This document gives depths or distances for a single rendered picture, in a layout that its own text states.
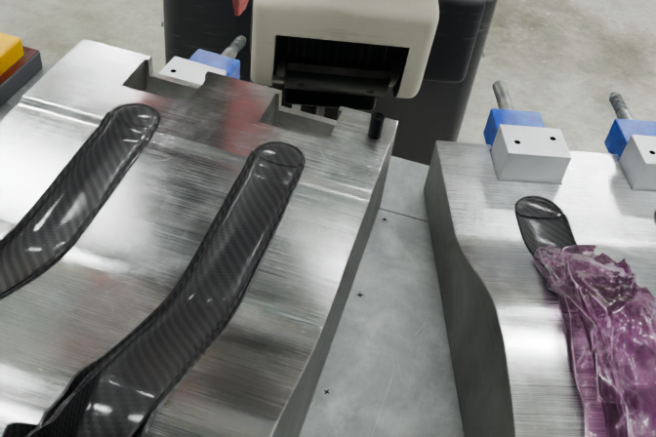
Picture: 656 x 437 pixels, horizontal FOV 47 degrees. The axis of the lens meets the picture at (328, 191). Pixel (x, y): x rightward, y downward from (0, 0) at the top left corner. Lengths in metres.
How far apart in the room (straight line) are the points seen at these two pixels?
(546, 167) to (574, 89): 1.83
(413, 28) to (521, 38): 1.69
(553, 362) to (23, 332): 0.27
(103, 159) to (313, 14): 0.44
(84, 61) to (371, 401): 0.33
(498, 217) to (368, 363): 0.14
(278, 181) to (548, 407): 0.22
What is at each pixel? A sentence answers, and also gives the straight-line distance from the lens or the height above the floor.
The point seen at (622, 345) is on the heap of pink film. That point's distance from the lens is 0.43.
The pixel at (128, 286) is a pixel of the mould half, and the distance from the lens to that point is 0.45.
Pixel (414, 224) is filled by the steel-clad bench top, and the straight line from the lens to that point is 0.62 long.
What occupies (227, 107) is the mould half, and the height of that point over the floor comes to 0.89.
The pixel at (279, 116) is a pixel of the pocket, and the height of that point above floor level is 0.87.
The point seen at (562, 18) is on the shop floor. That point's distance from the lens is 2.81.
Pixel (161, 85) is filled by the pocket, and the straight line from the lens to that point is 0.63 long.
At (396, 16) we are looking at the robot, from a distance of 0.92.
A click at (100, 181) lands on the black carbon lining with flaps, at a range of 0.52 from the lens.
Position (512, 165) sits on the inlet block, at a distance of 0.60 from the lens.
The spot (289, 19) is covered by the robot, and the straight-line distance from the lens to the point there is 0.92.
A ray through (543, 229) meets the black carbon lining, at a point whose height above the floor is 0.85.
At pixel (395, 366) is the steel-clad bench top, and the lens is 0.53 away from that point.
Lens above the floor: 1.23
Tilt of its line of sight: 42 degrees down
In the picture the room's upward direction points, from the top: 9 degrees clockwise
